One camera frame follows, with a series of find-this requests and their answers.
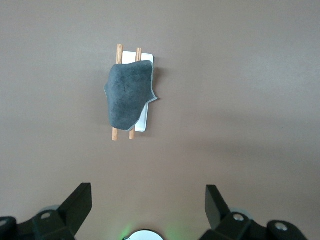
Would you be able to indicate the brown table cover mat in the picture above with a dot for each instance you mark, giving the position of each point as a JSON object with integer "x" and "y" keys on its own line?
{"x": 225, "y": 100}

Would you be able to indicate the grey microfibre towel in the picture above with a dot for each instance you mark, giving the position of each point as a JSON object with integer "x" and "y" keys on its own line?
{"x": 127, "y": 95}

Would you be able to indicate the white rack base plate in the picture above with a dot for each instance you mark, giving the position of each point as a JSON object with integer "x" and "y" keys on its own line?
{"x": 142, "y": 122}

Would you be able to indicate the wooden rack rod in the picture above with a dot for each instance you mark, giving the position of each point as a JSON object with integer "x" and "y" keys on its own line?
{"x": 115, "y": 136}
{"x": 132, "y": 135}

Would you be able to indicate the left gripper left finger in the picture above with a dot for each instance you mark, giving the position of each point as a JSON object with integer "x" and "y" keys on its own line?
{"x": 75, "y": 212}

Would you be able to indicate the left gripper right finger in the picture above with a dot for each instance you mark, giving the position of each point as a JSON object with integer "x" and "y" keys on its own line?
{"x": 216, "y": 210}

